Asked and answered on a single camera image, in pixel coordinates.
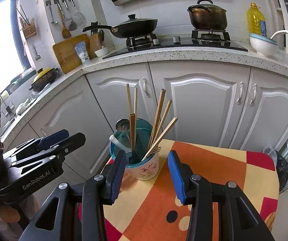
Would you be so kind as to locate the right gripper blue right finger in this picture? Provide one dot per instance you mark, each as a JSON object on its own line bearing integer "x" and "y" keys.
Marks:
{"x": 181, "y": 178}

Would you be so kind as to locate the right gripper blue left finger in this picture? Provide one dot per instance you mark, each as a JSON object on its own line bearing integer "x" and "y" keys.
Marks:
{"x": 113, "y": 178}

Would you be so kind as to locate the white ceramic soup spoon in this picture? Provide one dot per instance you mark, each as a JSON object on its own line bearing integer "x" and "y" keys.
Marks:
{"x": 114, "y": 140}

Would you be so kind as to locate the teal floral utensil holder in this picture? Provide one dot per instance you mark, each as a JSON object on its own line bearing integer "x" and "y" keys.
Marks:
{"x": 143, "y": 170}

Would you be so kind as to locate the small gold dessert fork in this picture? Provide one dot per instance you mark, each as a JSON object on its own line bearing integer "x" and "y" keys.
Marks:
{"x": 154, "y": 150}

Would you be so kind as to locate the wooden chopstick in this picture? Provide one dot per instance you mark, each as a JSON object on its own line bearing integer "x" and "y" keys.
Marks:
{"x": 160, "y": 138}
{"x": 169, "y": 103}
{"x": 129, "y": 98}
{"x": 157, "y": 116}
{"x": 135, "y": 101}

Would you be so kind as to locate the metal spoon pink handle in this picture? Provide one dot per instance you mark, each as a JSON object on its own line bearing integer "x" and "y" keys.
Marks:
{"x": 122, "y": 127}

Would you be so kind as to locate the metal fork wooden handle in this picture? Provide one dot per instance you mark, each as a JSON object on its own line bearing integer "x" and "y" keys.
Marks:
{"x": 132, "y": 119}

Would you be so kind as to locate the hanging kitchen utensils set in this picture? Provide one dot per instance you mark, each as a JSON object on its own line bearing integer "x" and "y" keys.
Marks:
{"x": 64, "y": 13}

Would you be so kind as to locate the white gloved left hand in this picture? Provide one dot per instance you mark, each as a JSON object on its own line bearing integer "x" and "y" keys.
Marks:
{"x": 10, "y": 217}

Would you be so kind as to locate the colourful patterned table cloth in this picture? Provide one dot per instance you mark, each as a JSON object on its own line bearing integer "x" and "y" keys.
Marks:
{"x": 236, "y": 198}

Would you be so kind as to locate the black trash bag bin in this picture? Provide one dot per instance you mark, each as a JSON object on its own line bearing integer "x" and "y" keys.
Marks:
{"x": 280, "y": 163}

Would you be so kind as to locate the yellow lidded casserole pot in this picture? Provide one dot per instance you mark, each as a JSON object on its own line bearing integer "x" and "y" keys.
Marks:
{"x": 44, "y": 77}

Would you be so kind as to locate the small white bowl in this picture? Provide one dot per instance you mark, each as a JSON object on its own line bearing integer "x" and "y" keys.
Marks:
{"x": 102, "y": 52}

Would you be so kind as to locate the wooden cutting board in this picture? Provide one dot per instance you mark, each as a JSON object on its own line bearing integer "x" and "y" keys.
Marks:
{"x": 66, "y": 55}

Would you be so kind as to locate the black gas stove top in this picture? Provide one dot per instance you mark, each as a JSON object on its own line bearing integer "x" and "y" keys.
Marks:
{"x": 198, "y": 38}

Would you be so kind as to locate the white blue packet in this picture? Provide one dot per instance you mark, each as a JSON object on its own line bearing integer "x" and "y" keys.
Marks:
{"x": 82, "y": 52}

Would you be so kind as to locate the wooden knife block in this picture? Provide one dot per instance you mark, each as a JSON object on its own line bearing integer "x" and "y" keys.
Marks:
{"x": 96, "y": 41}

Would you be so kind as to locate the black frying pan with lid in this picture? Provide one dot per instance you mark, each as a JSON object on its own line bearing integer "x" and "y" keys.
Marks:
{"x": 132, "y": 28}

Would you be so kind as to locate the white bowl with ladle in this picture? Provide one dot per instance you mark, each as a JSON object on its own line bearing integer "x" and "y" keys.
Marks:
{"x": 265, "y": 46}

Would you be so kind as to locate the bronze stock pot with lid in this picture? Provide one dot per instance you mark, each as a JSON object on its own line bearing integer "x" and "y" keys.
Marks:
{"x": 204, "y": 15}

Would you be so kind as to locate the yellow cooking oil bottle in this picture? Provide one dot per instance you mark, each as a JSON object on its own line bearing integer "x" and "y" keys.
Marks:
{"x": 256, "y": 20}

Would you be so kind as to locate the wall wooden chopstick rack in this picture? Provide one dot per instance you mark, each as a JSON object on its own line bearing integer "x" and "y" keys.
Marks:
{"x": 28, "y": 27}

